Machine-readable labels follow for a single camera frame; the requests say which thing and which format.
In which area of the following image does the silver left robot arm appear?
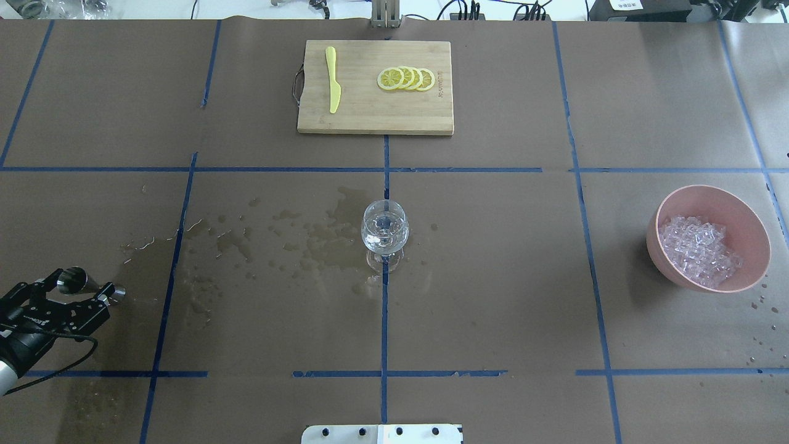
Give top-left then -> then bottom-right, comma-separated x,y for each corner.
1,266 -> 126,395

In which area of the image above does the pile of clear ice cubes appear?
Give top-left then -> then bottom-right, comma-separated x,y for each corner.
658,216 -> 744,289

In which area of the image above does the pink plastic bowl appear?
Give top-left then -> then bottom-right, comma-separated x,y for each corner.
646,184 -> 772,294

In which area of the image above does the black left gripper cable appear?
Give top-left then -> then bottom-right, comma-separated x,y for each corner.
6,330 -> 99,395

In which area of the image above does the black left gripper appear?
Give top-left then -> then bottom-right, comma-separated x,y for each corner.
1,269 -> 117,372

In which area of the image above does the bamboo cutting board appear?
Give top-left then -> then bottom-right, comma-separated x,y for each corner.
298,39 -> 456,136

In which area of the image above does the yellow plastic knife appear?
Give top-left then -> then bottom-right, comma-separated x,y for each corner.
325,46 -> 341,113

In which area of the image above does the clear wine glass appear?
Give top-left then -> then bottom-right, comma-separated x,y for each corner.
361,199 -> 411,274

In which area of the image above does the steel double jigger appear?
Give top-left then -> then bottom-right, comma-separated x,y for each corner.
56,266 -> 126,305

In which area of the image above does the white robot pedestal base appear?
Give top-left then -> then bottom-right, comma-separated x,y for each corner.
301,424 -> 464,443

